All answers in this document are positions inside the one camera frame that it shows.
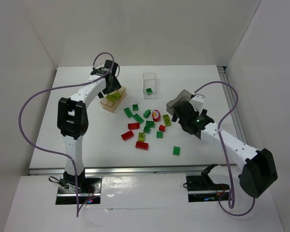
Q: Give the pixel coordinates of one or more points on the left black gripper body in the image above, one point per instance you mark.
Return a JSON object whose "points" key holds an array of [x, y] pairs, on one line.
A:
{"points": [[112, 85]]}

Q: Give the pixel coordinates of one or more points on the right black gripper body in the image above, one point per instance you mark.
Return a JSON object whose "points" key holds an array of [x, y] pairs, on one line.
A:
{"points": [[180, 109]]}

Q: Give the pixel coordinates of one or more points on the smoky grey container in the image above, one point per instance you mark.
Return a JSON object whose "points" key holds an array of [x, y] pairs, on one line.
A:
{"points": [[183, 96]]}

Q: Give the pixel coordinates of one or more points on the dark green lego brick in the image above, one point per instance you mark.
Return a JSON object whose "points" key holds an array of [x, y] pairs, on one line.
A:
{"points": [[147, 130], [138, 119], [176, 150], [159, 134], [149, 91], [135, 107], [150, 124]]}

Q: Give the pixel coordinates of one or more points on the long dark green lego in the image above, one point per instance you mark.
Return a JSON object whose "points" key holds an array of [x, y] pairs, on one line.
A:
{"points": [[128, 112]]}

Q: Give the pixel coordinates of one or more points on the dark green rounded lego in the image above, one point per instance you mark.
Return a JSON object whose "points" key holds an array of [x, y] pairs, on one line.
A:
{"points": [[147, 113]]}

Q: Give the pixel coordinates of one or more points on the lime sloped lego brick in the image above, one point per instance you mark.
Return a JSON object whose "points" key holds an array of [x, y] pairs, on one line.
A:
{"points": [[141, 137]]}

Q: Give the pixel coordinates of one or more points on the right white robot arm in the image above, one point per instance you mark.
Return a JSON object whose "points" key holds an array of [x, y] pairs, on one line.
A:
{"points": [[258, 166]]}

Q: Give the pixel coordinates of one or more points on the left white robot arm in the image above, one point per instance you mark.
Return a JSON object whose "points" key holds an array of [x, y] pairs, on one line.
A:
{"points": [[72, 119]]}

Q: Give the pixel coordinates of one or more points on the small red lego brick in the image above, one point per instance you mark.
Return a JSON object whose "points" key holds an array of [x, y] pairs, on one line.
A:
{"points": [[162, 128]]}

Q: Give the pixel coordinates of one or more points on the amber transparent container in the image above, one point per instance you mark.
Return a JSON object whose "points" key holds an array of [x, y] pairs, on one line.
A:
{"points": [[112, 106]]}

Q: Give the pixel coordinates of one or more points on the red flower lego piece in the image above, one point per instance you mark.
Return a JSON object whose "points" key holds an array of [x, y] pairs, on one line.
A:
{"points": [[156, 115]]}

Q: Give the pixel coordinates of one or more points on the clear transparent container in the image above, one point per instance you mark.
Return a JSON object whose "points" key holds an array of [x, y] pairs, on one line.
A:
{"points": [[149, 81]]}

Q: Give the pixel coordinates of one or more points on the red rounded lego brick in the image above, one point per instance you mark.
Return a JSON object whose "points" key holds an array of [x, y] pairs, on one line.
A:
{"points": [[127, 135]]}

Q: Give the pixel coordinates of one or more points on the aluminium side rail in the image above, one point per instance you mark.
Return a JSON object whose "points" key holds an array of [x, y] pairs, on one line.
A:
{"points": [[230, 97]]}

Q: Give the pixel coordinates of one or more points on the aluminium front rail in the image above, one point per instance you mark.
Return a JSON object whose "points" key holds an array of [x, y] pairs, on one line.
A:
{"points": [[126, 170]]}

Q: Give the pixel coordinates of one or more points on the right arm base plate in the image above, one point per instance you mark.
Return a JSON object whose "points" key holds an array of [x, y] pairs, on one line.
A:
{"points": [[204, 190]]}

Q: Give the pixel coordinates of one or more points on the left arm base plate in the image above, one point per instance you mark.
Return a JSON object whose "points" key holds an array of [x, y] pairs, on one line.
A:
{"points": [[89, 193]]}

